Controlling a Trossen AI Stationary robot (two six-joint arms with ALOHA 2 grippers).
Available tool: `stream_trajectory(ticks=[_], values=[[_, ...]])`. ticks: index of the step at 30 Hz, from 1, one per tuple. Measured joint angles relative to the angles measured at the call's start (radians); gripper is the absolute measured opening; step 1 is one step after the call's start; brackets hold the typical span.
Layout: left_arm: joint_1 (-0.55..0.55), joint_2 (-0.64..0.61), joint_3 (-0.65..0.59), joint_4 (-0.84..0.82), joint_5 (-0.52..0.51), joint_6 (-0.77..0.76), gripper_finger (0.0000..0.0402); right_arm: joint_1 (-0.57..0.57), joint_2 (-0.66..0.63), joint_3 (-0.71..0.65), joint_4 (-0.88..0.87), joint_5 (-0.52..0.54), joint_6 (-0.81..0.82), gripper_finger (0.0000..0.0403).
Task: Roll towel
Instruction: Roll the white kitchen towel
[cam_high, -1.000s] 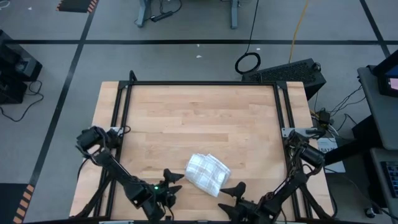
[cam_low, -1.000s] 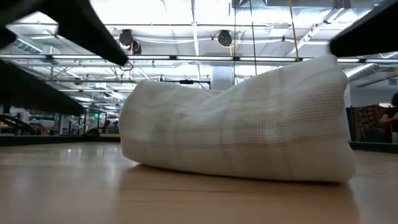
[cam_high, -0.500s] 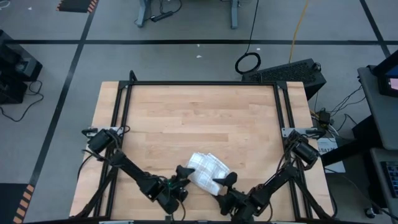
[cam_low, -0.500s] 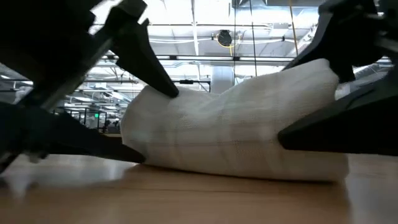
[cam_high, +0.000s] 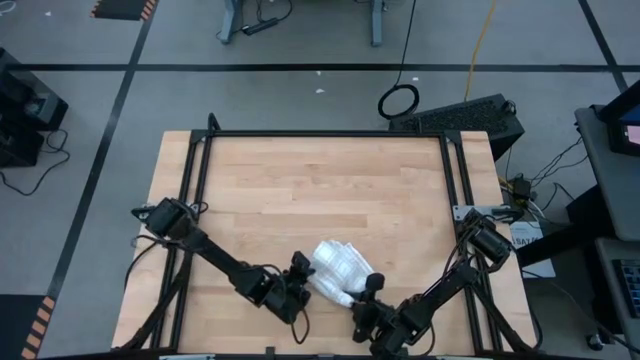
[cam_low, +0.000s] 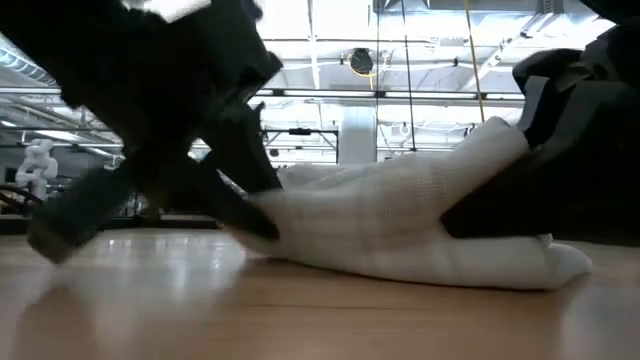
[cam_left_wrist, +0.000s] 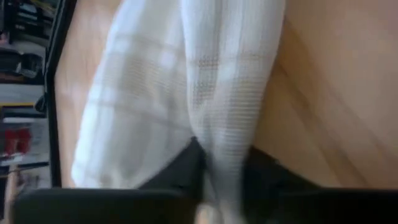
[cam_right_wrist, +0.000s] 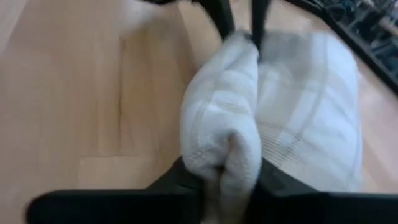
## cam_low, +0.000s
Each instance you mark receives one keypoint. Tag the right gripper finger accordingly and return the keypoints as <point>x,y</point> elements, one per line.
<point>510,205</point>
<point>545,95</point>

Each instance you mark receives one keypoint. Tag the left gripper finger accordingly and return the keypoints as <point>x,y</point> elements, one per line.
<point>230,205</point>
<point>245,155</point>

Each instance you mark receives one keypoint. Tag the white beige plaid towel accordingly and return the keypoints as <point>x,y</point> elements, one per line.
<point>400,225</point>

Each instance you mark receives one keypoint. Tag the black curved hoop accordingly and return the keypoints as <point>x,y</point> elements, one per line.
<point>15,192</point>

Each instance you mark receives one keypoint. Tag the black overhead gantry frame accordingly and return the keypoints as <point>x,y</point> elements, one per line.
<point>300,131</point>

